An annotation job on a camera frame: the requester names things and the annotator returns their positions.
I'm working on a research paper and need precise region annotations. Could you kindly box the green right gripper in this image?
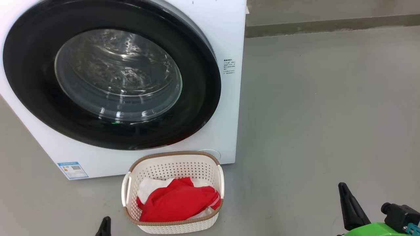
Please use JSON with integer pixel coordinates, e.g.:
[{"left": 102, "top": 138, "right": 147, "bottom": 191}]
[{"left": 338, "top": 182, "right": 410, "bottom": 236}]

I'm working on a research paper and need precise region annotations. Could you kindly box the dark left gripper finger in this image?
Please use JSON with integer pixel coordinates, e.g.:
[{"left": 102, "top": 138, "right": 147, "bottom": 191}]
[{"left": 95, "top": 216, "right": 111, "bottom": 236}]

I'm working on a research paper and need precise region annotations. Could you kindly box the round white filter cover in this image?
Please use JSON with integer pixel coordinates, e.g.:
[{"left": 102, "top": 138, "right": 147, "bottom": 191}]
[{"left": 197, "top": 149, "right": 221, "bottom": 161}]

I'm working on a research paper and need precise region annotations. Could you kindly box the blue energy label sticker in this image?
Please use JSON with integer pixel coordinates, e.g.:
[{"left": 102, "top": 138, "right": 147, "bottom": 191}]
[{"left": 57, "top": 161, "right": 89, "bottom": 179}]

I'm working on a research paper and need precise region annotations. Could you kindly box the cream perforated laundry basket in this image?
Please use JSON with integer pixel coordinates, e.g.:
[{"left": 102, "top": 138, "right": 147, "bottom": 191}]
[{"left": 121, "top": 151, "right": 225, "bottom": 234}]

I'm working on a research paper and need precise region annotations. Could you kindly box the red and white garment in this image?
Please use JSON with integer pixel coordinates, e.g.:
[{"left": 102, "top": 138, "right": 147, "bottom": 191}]
[{"left": 136, "top": 177, "right": 221, "bottom": 223}]

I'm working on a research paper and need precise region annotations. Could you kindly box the white front-load washing machine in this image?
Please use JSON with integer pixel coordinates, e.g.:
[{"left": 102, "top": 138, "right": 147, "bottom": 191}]
[{"left": 0, "top": 0, "right": 247, "bottom": 180}]

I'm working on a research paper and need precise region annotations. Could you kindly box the small printed text sticker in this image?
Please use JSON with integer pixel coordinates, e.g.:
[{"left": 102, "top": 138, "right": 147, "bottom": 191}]
[{"left": 223, "top": 59, "right": 236, "bottom": 75}]

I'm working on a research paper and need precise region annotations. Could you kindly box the black round washer door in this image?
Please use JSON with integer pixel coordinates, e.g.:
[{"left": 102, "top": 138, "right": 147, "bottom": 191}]
[{"left": 3, "top": 0, "right": 221, "bottom": 150}]

